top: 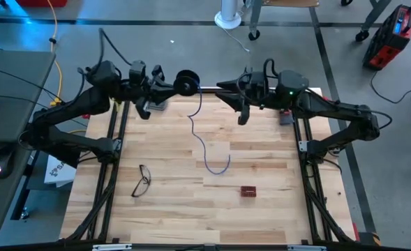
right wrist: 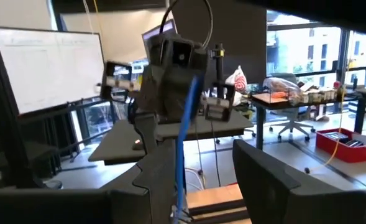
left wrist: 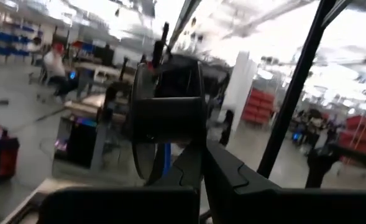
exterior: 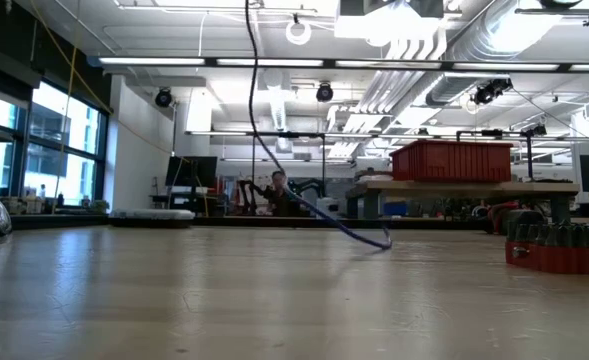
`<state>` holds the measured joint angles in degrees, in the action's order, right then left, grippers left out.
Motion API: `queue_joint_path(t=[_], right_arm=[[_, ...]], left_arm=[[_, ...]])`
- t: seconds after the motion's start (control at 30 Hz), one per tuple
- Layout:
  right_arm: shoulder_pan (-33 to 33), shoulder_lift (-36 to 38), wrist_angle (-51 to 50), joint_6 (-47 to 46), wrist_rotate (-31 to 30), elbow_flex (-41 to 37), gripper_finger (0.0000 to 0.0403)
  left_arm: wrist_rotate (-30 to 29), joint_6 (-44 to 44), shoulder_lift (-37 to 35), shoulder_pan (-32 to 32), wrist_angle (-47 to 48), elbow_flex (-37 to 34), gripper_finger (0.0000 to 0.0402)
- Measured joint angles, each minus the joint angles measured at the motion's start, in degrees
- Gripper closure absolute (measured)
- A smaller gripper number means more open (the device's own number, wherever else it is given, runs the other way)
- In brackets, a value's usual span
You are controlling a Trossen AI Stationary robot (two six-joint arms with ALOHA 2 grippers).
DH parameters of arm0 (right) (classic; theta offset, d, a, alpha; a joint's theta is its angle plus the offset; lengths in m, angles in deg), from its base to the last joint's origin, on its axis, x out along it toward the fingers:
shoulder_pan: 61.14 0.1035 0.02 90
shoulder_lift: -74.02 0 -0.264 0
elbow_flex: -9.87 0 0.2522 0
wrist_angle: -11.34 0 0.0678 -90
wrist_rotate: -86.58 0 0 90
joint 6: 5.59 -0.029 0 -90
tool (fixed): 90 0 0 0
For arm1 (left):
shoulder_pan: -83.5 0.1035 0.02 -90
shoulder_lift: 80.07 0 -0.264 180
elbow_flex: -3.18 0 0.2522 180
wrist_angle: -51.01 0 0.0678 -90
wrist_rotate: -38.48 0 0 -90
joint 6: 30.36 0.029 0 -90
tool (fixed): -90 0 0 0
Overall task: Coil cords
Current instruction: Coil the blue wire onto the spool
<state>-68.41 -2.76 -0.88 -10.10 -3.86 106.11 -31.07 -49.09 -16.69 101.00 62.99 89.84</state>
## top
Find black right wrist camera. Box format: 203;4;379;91
249;71;268;98

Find white cardboard box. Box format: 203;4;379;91
43;154;77;188

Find silver frame bracket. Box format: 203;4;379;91
287;245;328;251
91;243;133;251

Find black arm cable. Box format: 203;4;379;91
98;27;133;69
262;57;280;79

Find black floor cable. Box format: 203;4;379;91
370;69;411;105

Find grey and red clamp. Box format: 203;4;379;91
279;108;296;126

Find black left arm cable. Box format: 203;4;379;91
98;27;133;69

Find wooden cart shelf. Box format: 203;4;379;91
262;0;320;8

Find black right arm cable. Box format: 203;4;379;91
262;57;280;79

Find red bit holder block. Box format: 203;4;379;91
240;185;257;198

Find white pole base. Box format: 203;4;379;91
214;0;243;30

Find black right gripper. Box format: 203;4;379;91
216;66;281;126

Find black computer mouse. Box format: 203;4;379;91
0;145;17;180

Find grey cart leg with caster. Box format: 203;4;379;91
354;0;393;43

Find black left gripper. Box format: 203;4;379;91
119;65;178;121

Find blue cord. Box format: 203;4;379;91
186;77;232;176

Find black table edge rail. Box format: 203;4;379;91
130;86;323;94

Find black cord spool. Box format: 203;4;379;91
172;69;201;98

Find silver corrugated duct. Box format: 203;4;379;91
247;0;264;41

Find grey desk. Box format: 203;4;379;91
0;50;57;235

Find black frame crossbar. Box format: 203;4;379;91
0;238;411;251

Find clear safety glasses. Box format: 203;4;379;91
130;164;152;198

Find white floor cable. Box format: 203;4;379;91
222;28;251;53

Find yellow cable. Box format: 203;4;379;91
46;0;63;107

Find red bin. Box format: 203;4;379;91
15;0;68;8

